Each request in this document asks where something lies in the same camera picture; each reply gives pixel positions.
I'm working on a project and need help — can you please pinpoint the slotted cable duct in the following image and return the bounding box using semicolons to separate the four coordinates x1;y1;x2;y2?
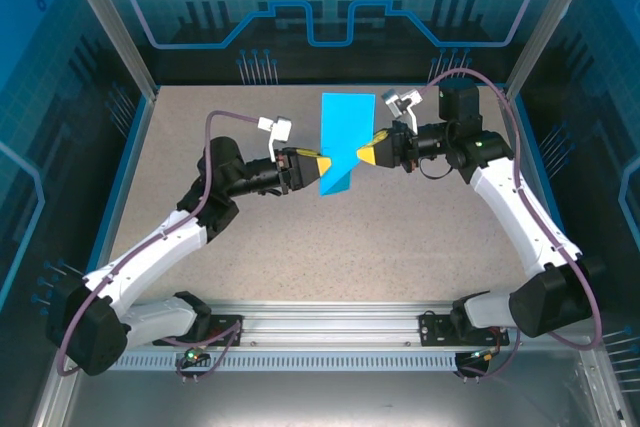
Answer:
107;352;576;373

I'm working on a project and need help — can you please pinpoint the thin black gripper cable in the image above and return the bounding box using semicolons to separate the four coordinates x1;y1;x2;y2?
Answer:
417;155;454;180

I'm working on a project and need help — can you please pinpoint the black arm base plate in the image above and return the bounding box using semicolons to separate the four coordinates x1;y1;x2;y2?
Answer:
151;313;247;348
418;310;512;347

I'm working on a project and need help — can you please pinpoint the aluminium frame post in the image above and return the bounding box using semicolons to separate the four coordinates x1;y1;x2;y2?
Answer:
502;0;601;101
53;0;160;101

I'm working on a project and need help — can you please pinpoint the long aluminium mounting rail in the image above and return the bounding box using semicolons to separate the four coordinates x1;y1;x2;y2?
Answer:
64;298;599;348

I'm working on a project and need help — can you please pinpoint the aluminium side rail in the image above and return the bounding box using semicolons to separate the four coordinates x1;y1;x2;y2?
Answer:
493;86;575;308

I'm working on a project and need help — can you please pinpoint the small green LED board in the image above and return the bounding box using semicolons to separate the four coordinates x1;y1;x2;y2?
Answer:
180;344;210;367
464;346;503;367

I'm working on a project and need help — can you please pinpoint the blue printed side panel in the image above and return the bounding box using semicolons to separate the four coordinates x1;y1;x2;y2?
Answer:
514;0;640;363
0;0;151;348

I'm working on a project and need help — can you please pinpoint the blue cloth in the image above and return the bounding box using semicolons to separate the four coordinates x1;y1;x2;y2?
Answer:
317;92;377;197

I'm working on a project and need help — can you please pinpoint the blue table edge strip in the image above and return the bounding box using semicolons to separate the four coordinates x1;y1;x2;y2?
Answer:
512;94;591;312
82;94;157;278

